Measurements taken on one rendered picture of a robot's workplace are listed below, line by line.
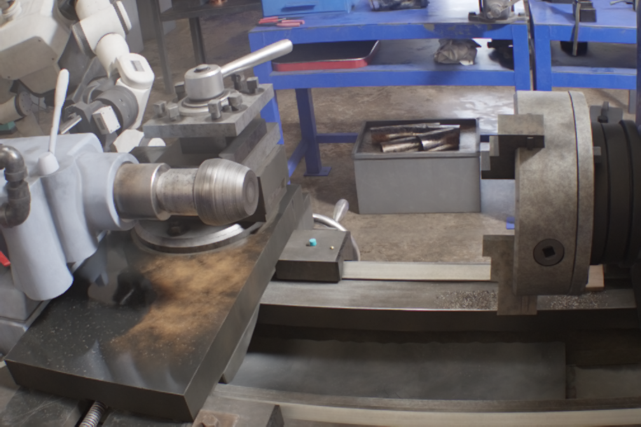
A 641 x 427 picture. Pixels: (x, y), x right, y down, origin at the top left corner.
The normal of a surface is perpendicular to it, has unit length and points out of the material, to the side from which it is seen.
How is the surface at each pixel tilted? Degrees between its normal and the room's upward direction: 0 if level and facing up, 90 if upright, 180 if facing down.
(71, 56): 110
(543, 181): 54
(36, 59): 117
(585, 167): 49
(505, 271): 63
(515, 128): 33
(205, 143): 90
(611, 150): 26
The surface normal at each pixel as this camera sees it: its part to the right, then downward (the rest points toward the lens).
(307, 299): -0.11, -0.88
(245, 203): 0.97, 0.00
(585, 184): -0.26, -0.07
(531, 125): -0.22, -0.48
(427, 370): 0.22, -0.70
